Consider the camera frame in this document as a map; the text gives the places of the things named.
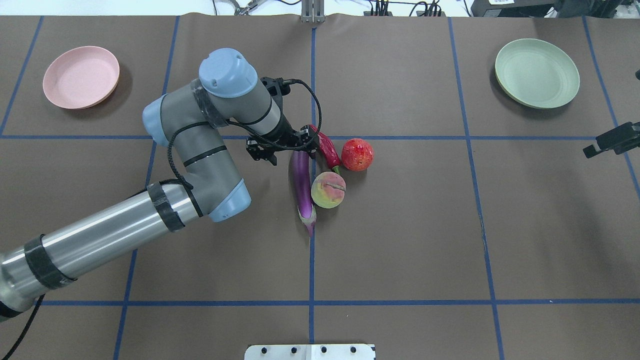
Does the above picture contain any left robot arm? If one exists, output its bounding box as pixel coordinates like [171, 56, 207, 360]
[0, 48, 318, 321]

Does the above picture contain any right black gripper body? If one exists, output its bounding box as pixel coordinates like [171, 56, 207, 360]
[596, 121, 640, 155]

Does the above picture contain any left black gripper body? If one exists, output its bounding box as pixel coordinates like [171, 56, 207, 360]
[246, 125, 318, 153]

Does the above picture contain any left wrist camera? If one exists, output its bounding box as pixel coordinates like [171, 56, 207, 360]
[260, 76, 293, 111]

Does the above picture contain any green plate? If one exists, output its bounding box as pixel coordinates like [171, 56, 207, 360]
[494, 38, 581, 110]

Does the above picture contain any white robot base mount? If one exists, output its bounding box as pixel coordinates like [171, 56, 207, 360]
[243, 343, 377, 360]

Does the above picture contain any purple eggplant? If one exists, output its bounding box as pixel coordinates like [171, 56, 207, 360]
[290, 151, 317, 237]

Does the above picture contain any red chili pepper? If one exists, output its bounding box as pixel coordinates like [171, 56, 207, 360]
[310, 124, 342, 174]

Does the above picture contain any aluminium frame post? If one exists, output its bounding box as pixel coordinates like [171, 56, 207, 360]
[300, 0, 326, 24]

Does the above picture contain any pink plate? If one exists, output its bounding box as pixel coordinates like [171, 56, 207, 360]
[42, 45, 121, 110]

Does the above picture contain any peach fruit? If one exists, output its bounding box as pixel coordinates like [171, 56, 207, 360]
[311, 171, 346, 209]

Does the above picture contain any red pomegranate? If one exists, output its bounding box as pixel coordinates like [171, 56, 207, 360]
[341, 137, 375, 172]

